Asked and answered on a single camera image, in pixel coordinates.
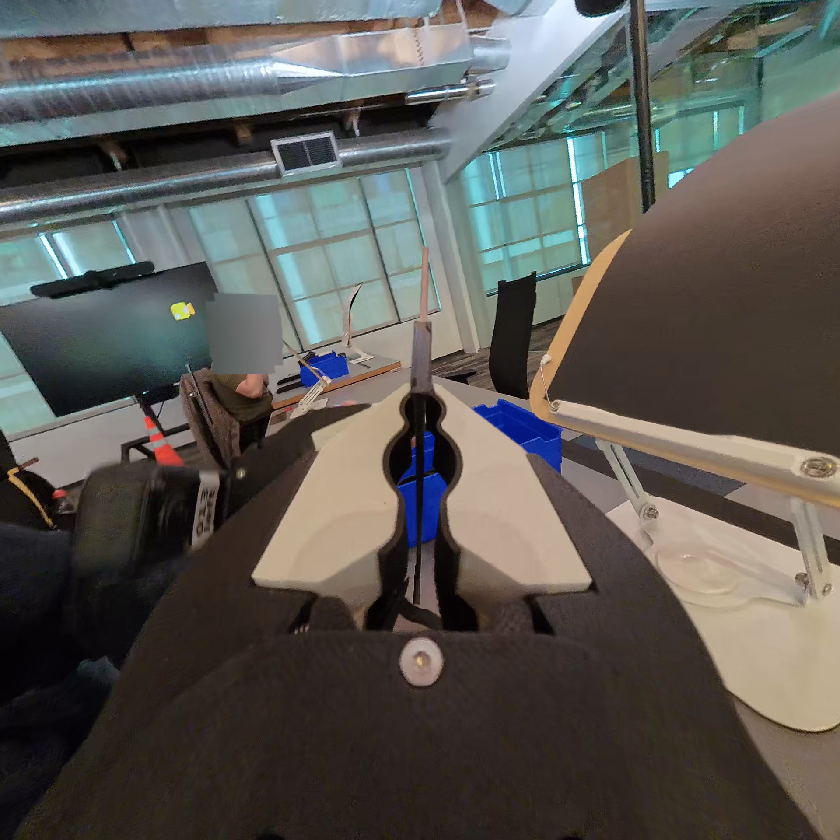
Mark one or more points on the ceiling vent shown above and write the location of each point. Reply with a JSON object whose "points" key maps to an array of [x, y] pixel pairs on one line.
{"points": [[306, 152]]}

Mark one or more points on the black chair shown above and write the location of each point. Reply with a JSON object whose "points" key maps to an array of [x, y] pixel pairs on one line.
{"points": [[512, 335]]}

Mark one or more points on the small wooden table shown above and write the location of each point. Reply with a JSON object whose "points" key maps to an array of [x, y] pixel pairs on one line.
{"points": [[355, 378]]}

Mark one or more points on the pale tool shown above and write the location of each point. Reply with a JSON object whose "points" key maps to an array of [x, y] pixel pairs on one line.
{"points": [[352, 315]]}

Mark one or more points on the thin dark stick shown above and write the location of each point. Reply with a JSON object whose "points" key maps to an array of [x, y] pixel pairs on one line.
{"points": [[421, 328]]}

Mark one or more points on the small blue bin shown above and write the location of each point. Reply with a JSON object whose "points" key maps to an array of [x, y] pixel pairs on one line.
{"points": [[322, 368]]}

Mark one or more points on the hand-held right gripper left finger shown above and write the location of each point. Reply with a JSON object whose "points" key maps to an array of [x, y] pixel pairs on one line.
{"points": [[328, 525]]}

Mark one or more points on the cardboard panel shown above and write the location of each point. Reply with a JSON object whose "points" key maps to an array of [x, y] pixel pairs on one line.
{"points": [[617, 204]]}

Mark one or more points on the black board with wooden rim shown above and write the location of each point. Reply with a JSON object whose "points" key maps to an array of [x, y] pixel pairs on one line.
{"points": [[709, 289]]}

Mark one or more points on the silver ceiling pipe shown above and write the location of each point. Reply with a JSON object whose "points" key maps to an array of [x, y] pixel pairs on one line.
{"points": [[158, 184]]}

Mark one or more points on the black camera bar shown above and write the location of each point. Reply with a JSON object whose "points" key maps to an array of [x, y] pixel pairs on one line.
{"points": [[92, 278]]}

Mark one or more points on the large blue bin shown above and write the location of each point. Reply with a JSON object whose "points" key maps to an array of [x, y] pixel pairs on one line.
{"points": [[525, 433]]}

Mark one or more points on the large silver ceiling duct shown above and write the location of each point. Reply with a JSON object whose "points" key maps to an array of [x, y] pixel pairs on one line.
{"points": [[158, 79]]}

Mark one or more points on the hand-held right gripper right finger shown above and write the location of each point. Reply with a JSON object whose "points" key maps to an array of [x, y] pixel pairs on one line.
{"points": [[519, 525]]}

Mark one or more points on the black bag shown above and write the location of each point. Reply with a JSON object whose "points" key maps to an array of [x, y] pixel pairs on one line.
{"points": [[26, 492]]}

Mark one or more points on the black tv screen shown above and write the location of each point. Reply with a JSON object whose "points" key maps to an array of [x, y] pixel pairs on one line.
{"points": [[105, 341]]}

